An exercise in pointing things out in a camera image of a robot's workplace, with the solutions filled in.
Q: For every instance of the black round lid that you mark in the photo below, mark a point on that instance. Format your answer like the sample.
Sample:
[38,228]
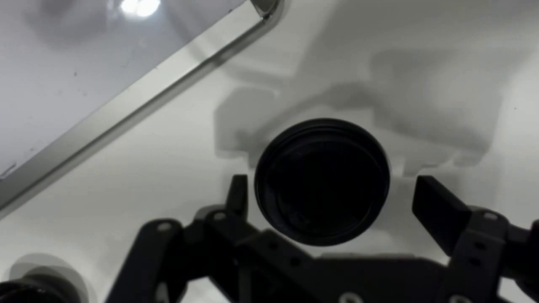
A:
[321,183]

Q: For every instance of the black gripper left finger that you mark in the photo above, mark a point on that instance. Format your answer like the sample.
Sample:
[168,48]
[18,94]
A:
[161,254]

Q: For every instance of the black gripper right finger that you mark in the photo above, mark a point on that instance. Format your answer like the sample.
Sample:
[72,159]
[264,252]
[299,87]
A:
[476,242]

